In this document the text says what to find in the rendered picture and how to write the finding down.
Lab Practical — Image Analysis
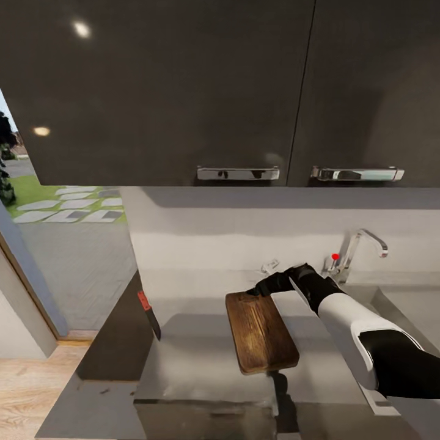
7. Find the parer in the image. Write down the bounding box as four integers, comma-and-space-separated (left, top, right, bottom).
137, 290, 161, 339

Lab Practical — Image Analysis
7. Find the cutting board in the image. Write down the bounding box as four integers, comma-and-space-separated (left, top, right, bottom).
225, 291, 300, 373

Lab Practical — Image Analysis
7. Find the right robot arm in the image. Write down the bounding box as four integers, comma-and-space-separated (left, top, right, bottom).
246, 258, 440, 440

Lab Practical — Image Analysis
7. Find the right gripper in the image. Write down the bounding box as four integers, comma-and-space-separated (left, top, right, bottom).
246, 271, 285, 298

